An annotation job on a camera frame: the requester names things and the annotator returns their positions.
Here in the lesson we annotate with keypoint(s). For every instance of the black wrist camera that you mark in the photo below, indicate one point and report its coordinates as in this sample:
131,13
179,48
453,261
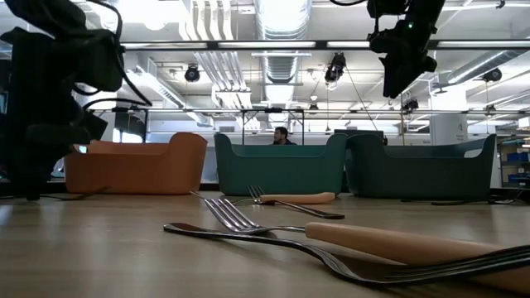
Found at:
93,126
383,42

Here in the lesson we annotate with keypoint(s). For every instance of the black panel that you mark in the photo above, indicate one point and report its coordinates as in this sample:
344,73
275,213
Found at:
132,122

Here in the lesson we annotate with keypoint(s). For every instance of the black monitor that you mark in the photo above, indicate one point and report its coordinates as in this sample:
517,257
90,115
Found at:
360,133

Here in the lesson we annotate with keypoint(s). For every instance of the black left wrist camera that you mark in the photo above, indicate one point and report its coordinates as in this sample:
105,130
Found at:
93,126

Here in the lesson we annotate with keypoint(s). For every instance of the black horizontal crossbar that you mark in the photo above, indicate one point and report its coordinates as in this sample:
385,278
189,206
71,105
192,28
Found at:
322,44

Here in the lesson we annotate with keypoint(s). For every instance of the silver ventilation duct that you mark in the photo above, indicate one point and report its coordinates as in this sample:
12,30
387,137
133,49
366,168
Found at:
281,66

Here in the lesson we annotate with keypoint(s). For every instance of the black hanging lamp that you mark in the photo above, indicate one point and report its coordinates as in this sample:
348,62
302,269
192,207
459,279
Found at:
335,68
410,104
492,75
191,74

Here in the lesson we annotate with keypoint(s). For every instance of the orange plastic bin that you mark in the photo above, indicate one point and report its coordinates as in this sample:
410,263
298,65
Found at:
145,174

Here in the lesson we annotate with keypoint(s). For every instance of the green plastic bin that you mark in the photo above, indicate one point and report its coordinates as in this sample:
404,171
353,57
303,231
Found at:
281,174

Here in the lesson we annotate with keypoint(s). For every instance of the black aluminium rig frame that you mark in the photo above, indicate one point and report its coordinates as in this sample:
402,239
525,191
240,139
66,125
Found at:
513,193

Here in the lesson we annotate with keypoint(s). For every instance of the blue-grey plastic bin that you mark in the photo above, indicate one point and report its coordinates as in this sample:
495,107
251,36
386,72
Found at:
414,178

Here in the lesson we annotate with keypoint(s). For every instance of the shelf with blue bins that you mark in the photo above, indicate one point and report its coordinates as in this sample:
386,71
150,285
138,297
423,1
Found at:
517,157

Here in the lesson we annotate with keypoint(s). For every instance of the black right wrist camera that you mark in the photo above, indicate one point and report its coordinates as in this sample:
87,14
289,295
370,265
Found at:
383,42

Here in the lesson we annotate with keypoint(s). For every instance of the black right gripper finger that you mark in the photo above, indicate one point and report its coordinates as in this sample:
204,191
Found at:
390,76
410,74

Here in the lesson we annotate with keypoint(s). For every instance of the person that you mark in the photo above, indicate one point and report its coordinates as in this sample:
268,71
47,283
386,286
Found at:
281,134

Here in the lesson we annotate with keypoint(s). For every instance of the thin vertical pole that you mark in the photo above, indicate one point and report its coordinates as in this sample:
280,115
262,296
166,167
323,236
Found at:
401,124

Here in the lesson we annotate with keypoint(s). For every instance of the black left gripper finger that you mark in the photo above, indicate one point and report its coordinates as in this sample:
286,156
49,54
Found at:
51,161
27,169

